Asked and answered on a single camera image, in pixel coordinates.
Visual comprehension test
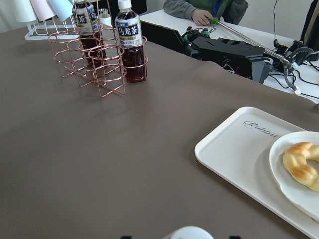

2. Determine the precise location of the person hand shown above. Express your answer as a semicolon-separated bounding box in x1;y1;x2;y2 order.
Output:
191;9;214;26

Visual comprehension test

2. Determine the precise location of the white cup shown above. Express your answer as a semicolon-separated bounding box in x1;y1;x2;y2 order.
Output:
4;0;37;22

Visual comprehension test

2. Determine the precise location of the copper wire bottle rack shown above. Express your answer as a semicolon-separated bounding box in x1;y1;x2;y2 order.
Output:
48;0;148;97

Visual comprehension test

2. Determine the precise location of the tea bottle in rack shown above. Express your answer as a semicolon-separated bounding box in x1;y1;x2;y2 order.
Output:
115;0;147;83
72;0;103;67

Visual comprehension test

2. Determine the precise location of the white wire cup rack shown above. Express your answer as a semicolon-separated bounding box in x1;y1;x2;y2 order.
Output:
24;16;78;41

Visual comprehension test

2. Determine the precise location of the cream serving tray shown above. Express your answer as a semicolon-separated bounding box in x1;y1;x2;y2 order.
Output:
194;107;319;239

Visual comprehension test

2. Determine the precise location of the white plate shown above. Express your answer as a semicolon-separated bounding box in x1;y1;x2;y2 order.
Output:
269;131;319;222

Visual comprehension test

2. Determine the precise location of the glazed donut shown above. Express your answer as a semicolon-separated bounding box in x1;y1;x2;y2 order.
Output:
283;142;319;192

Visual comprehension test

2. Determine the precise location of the tea bottle white cap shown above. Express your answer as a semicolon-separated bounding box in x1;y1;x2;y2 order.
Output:
164;226;213;239

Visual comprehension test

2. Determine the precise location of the pink cup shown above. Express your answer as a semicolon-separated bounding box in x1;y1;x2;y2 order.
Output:
30;0;56;22

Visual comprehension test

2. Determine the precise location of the light blue cup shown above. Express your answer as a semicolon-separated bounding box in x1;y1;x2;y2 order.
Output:
48;0;73;21

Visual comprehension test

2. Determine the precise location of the person green jacket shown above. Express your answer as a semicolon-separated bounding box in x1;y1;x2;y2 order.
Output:
163;0;249;25

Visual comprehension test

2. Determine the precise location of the black monitor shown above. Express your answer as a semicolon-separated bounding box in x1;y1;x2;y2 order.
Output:
300;0;319;51

